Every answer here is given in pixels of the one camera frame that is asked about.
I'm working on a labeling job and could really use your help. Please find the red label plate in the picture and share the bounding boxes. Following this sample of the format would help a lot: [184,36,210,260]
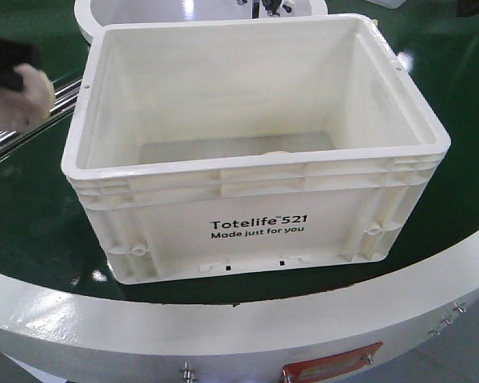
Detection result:
[279,342,383,382]

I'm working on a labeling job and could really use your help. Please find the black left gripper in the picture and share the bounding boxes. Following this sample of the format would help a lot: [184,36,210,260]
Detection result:
[0,38,42,92]

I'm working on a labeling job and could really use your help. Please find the black knob on hub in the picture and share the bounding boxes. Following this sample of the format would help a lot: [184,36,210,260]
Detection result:
[259,0,294,17]

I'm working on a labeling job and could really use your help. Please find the yellow soft ball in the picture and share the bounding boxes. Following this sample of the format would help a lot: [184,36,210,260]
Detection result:
[262,151,288,156]

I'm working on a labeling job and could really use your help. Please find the white plastic tote box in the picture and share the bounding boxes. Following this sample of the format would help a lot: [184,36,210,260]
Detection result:
[61,14,450,284]

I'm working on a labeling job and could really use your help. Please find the pink stitched soft ball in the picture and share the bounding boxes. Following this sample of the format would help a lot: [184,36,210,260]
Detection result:
[0,64,55,132]

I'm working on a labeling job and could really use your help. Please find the white inner ring hub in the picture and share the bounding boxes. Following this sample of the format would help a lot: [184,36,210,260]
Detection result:
[73,0,328,43]

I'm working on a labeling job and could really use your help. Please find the white outer turntable rim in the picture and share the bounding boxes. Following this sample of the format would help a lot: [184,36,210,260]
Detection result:
[0,231,479,382]

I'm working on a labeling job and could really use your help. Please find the chrome roller bars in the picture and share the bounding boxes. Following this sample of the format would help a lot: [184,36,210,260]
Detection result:
[0,77,83,171]

